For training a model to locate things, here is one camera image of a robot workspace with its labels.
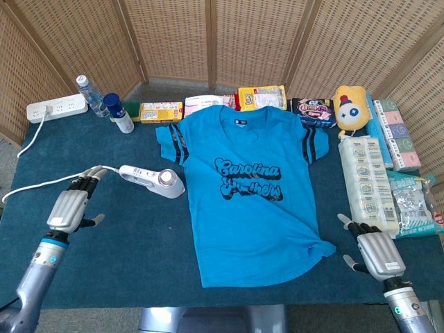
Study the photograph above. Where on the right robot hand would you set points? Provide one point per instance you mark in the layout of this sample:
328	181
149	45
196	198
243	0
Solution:
379	253

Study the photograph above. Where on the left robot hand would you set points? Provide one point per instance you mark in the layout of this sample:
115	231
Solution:
67	208

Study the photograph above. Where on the white handheld garment steamer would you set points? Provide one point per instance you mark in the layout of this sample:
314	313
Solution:
170	185

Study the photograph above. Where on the blue Carolina Panthers shirt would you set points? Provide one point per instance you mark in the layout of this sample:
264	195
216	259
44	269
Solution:
249	236

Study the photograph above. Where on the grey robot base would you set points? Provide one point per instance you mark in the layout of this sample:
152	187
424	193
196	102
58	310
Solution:
215	319

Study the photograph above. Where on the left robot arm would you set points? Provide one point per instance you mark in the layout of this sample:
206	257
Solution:
34	277

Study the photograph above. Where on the teal and white sachet bag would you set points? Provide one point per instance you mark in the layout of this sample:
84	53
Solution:
414	204

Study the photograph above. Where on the long white cotton pad pack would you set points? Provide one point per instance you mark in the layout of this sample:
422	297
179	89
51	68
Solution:
367	187

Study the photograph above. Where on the dark teal carpet mat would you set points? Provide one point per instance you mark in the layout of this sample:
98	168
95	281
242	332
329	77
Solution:
138	249

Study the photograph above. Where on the white power strip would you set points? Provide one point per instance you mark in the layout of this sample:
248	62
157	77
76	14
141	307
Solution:
67	105

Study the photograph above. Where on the white bottle with blue cap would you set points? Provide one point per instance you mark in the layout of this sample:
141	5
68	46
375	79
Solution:
121	118

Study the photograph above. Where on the clear plastic water bottle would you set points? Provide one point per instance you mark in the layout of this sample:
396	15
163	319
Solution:
92	97

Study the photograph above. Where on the pastel tissue multipack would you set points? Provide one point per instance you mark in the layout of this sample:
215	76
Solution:
399	135

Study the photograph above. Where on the green and yellow sponge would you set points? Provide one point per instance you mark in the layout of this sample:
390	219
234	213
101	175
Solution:
132	107

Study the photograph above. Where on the light blue long pack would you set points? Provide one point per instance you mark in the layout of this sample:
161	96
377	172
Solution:
375	132

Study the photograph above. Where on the yellow cardboard box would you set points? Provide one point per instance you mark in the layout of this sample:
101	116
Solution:
161	112

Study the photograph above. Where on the yellow plush toy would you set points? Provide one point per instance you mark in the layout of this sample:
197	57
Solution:
350	107

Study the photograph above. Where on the dark sanitary pad package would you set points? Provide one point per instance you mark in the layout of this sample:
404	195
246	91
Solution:
314	111

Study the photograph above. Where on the pink and white packet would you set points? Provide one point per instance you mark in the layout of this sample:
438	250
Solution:
201	103

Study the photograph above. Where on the yellow snack bag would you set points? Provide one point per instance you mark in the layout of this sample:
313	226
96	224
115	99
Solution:
263	97

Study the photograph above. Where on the red snack packet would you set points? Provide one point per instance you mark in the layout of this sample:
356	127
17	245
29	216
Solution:
234	102

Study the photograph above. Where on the woven rattan folding screen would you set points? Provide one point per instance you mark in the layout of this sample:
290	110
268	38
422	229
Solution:
173	38

